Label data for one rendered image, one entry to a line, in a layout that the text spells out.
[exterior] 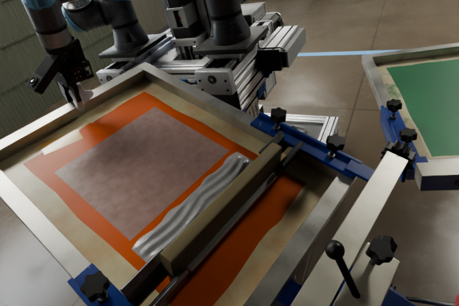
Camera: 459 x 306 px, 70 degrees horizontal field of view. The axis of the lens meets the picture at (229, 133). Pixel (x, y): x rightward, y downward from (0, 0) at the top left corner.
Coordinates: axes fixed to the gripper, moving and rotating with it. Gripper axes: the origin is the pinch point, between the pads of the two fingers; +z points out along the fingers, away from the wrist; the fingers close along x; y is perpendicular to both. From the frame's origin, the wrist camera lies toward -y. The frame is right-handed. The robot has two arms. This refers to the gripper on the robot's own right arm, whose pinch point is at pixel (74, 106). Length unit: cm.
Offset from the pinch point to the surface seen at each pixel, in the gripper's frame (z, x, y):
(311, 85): 139, 27, 244
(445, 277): 97, -124, 86
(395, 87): 13, -69, 91
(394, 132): 5, -78, 55
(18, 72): 168, 339, 77
